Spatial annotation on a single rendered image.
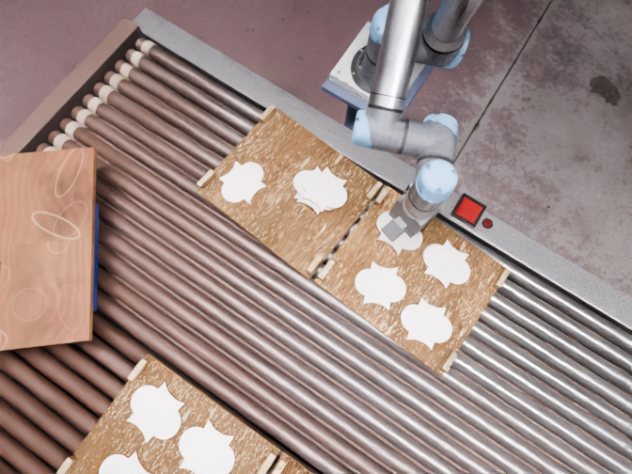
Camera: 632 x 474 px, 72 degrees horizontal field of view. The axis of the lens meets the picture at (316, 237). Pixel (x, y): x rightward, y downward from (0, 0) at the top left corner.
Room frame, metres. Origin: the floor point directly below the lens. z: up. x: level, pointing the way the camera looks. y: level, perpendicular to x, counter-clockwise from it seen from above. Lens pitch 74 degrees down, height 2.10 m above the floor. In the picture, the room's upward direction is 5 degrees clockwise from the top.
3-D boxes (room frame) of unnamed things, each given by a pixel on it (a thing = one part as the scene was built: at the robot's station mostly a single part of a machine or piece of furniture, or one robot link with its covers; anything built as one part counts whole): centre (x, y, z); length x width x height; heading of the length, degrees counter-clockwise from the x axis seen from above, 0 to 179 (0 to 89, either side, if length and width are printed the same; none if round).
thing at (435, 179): (0.37, -0.23, 1.27); 0.09 x 0.08 x 0.11; 174
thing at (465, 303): (0.24, -0.27, 0.93); 0.41 x 0.35 x 0.02; 58
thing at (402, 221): (0.35, -0.21, 1.11); 0.12 x 0.09 x 0.16; 135
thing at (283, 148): (0.47, 0.09, 0.93); 0.41 x 0.35 x 0.02; 57
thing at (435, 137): (0.47, -0.22, 1.26); 0.11 x 0.11 x 0.08; 84
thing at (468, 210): (0.45, -0.43, 0.92); 0.06 x 0.06 x 0.01; 62
